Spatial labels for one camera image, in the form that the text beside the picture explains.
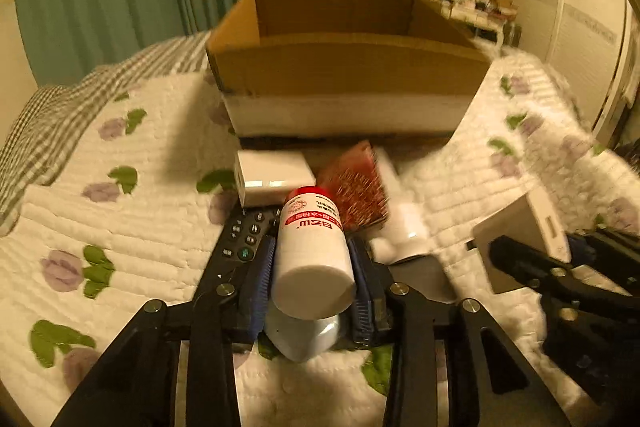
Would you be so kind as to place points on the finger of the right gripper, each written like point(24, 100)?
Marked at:
point(554, 278)
point(613, 253)

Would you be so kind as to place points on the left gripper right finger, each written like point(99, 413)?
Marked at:
point(371, 320)

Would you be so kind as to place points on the red floral patterned case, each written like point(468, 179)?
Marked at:
point(353, 182)

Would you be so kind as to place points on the grey box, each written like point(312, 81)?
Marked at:
point(532, 220)

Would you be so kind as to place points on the white dressing table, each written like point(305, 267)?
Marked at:
point(492, 27)

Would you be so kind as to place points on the white bottle red cap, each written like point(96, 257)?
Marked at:
point(312, 276)

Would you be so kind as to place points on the black remote control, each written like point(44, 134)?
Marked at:
point(237, 244)

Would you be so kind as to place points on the grey checkered bedsheet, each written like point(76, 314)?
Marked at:
point(46, 132)

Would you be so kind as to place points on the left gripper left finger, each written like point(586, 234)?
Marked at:
point(255, 290)

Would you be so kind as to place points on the white charger adapter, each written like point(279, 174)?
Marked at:
point(266, 177)

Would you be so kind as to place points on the cardboard box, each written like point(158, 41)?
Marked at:
point(319, 68)

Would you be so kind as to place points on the white floral quilt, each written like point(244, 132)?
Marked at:
point(139, 206)

